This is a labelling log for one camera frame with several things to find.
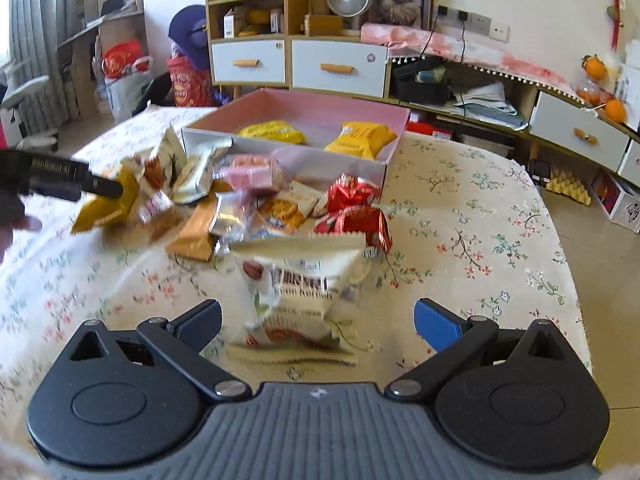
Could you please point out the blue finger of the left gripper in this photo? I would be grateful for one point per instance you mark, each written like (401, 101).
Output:
(104, 187)

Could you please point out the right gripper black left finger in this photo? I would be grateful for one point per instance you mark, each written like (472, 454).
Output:
(178, 343)

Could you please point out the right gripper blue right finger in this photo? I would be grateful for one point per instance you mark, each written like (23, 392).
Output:
(457, 343)

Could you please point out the white nut snack bag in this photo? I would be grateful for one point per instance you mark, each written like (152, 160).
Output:
(294, 284)

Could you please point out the large yellow snack bag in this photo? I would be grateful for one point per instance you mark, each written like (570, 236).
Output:
(362, 139)

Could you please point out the pale yellow wafer packet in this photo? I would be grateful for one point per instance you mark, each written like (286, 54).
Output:
(197, 177)

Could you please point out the golden brown snack bar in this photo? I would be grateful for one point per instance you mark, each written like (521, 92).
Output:
(194, 241)

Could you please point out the red white shopping bag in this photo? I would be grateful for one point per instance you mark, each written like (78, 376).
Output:
(127, 73)

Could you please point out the floral tablecloth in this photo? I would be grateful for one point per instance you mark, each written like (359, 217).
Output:
(457, 225)

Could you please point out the red gift bag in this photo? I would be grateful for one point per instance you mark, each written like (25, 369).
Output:
(192, 87)

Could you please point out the pink biscuit packet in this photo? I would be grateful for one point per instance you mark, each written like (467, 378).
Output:
(247, 172)

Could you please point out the orange cracker packet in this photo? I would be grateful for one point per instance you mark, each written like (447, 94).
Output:
(285, 212)

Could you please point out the red foil candy pack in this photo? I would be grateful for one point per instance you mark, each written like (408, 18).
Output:
(351, 206)

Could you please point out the purple plush toy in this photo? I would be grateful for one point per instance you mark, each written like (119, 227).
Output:
(188, 31)

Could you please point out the yellow egg tray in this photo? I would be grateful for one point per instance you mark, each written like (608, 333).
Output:
(565, 183)

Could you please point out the pink shallow cardboard box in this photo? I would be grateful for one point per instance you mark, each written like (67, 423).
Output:
(318, 116)

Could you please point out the low wooden tv stand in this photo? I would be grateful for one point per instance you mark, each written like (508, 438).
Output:
(492, 100)

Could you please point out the wooden cabinet with white drawers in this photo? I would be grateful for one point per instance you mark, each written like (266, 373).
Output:
(277, 44)

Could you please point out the black storage basket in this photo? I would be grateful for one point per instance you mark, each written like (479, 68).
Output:
(421, 81)

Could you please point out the pink patterned runner cloth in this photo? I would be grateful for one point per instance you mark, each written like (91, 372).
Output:
(406, 41)

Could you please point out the orange fruit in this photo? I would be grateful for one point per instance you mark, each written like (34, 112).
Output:
(594, 68)

